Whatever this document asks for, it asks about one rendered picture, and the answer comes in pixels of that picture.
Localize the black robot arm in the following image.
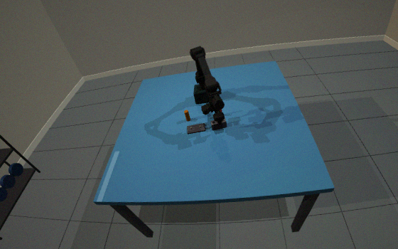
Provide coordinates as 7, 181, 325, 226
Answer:
190, 46, 225, 115

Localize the orange-brown cylinder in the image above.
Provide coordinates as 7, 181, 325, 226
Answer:
184, 110, 190, 121

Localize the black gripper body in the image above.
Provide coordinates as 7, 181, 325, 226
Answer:
210, 102, 225, 121

